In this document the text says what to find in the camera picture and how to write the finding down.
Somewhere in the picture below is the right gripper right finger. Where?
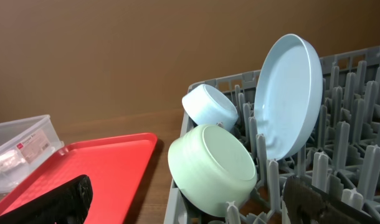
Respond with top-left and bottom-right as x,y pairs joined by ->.
282,175 -> 380,224

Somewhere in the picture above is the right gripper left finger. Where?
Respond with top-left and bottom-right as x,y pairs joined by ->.
0,175 -> 93,224

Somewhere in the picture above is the white tissue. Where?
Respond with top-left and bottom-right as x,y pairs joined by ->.
0,150 -> 26,175

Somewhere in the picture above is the mint green bowl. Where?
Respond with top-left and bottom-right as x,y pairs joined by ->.
168,124 -> 257,217

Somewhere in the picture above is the light blue plate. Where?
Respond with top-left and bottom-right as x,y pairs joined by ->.
254,34 -> 323,160

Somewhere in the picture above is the light blue bowl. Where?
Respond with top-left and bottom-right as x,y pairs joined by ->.
182,84 -> 239,131

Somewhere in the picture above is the grey dishwasher rack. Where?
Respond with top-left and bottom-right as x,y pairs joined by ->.
164,46 -> 380,223

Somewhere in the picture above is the red serving tray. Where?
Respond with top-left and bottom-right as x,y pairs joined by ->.
0,133 -> 158,223

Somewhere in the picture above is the clear plastic bin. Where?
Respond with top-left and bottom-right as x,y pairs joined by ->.
0,114 -> 64,194

